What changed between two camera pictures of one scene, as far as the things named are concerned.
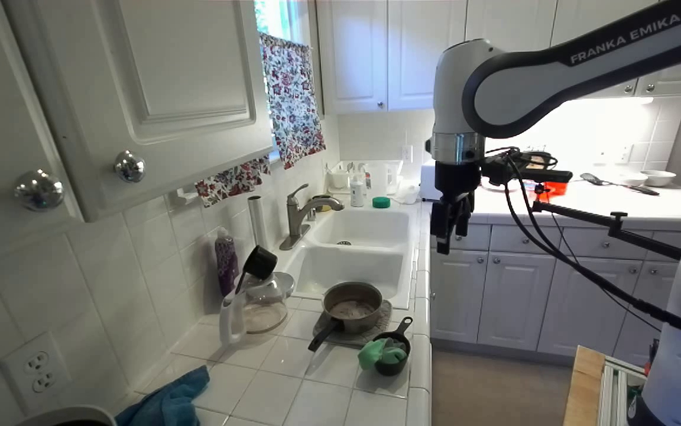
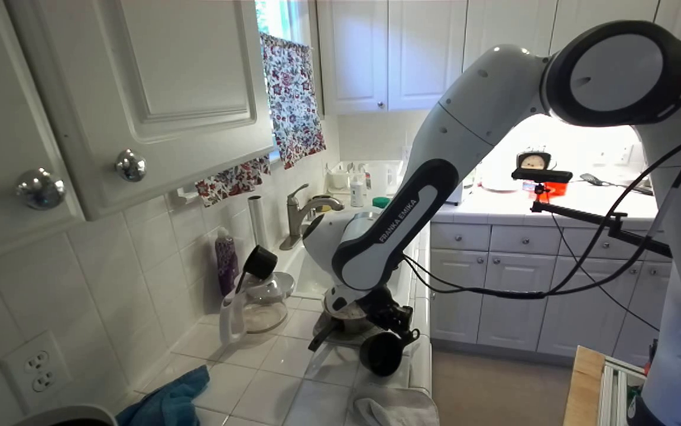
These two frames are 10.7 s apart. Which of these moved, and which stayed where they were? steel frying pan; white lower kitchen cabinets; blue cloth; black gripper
Moved: black gripper
Stayed: white lower kitchen cabinets; blue cloth; steel frying pan
